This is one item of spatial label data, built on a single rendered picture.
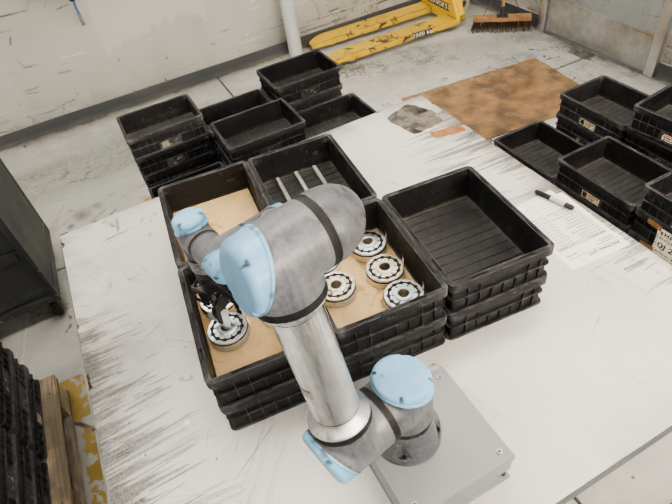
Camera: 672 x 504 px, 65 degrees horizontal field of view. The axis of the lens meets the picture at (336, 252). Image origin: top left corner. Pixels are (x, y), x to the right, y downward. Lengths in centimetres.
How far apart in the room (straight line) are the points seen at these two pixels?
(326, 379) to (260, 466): 53
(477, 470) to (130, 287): 120
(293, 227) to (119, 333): 109
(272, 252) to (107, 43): 384
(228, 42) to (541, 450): 395
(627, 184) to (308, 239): 203
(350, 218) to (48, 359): 224
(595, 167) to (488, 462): 174
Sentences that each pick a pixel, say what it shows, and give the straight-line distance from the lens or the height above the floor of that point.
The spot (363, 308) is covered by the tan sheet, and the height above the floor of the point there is 83.
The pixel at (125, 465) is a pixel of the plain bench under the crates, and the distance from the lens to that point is 147.
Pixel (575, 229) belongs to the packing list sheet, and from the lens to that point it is 182.
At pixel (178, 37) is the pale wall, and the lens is 452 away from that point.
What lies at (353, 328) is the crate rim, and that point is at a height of 93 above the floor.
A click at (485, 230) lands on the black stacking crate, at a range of 157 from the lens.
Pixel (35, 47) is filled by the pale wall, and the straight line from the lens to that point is 442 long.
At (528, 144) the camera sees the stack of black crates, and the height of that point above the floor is 27.
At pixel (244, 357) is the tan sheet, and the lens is 135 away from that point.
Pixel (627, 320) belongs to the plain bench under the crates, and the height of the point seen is 70.
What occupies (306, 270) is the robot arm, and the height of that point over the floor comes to 139.
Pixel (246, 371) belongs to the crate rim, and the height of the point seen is 93.
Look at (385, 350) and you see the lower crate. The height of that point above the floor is 78.
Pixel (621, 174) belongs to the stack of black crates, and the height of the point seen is 38.
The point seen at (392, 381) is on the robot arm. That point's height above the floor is 104.
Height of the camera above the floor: 189
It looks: 44 degrees down
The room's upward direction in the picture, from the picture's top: 10 degrees counter-clockwise
